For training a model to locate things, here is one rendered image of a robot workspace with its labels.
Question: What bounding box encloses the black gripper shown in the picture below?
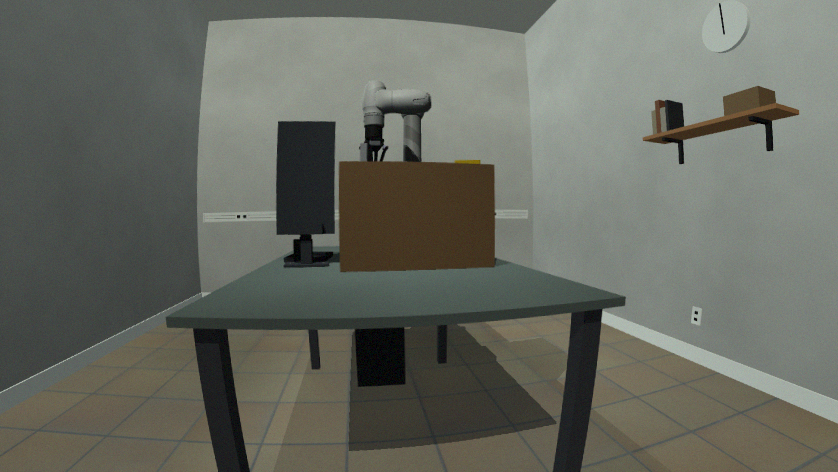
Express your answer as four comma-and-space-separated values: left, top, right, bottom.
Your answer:
364, 126, 388, 161

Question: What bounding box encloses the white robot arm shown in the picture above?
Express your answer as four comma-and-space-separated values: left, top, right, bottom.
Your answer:
362, 81, 431, 162

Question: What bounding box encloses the brown wooden chest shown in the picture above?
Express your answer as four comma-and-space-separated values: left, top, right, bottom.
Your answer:
339, 161, 495, 272

